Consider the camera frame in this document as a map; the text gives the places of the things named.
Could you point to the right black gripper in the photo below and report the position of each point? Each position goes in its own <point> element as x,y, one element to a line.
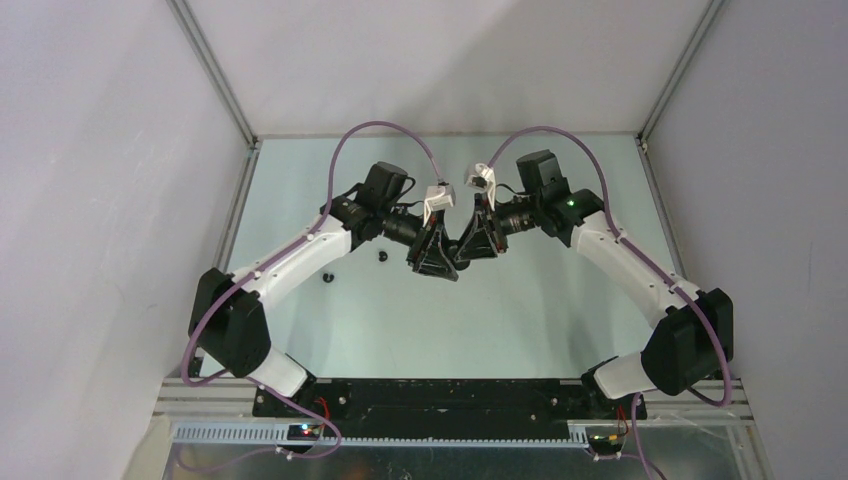
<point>478,243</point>

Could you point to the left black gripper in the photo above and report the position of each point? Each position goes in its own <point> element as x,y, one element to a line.
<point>426,254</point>

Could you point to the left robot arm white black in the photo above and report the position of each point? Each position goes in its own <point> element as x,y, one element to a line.
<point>228,320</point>

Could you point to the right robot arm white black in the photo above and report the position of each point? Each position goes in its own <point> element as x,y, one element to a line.
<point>692,329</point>

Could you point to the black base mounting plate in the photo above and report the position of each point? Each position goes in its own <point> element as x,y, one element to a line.
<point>460,409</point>

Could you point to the left controller board with leds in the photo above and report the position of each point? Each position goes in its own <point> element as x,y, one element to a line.
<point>304,432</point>

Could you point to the controller board with leds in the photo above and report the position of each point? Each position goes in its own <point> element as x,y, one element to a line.
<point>304,432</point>
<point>606,445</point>

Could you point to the right controller board with leds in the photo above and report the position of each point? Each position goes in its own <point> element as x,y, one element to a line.
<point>606,445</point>

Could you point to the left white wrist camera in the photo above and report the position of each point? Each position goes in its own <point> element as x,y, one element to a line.
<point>437,198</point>

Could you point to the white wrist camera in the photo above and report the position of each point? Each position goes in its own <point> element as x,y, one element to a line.
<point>481,177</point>
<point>437,198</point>

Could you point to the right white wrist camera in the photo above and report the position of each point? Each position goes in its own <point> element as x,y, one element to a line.
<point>481,177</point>

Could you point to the grey slotted cable duct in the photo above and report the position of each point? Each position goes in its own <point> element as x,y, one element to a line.
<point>285,435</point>

